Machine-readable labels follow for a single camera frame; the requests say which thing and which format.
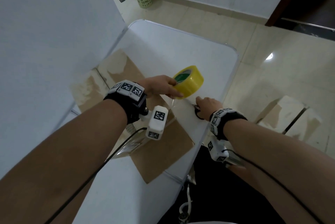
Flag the clear plastic bag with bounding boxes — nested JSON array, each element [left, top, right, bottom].
[[114, 124, 148, 158]]

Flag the person's right forearm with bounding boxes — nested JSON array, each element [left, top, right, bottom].
[[222, 119, 335, 224]]

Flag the black handled scissors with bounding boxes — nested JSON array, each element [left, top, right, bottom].
[[192, 103, 205, 121]]

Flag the person's left forearm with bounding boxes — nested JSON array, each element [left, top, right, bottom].
[[0, 98, 129, 224]]

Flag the black marker wristband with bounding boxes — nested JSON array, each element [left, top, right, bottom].
[[103, 80, 147, 125], [209, 108, 248, 141]]

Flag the person's right hand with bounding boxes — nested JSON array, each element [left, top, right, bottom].
[[195, 96, 224, 122]]

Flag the flattened brown cardboard box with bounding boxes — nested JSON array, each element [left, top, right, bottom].
[[69, 49, 196, 184]]

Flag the person's left hand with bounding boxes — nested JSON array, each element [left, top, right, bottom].
[[143, 75, 184, 99]]

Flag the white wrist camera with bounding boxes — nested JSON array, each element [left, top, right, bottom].
[[207, 138, 230, 163], [145, 105, 169, 141]]

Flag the black cable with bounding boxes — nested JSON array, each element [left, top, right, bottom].
[[44, 127, 147, 224], [222, 149, 325, 224]]

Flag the metal door threshold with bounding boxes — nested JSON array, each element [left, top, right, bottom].
[[281, 17, 335, 42]]

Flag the torn cardboard box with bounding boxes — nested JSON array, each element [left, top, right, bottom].
[[256, 95, 323, 144]]

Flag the person's black trousers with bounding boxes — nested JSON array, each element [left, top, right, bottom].
[[157, 145, 287, 224]]

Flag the white cord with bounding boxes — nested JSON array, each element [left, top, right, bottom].
[[179, 184, 193, 218]]

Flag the yellow packing tape roll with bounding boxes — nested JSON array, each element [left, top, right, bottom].
[[172, 65, 204, 99]]

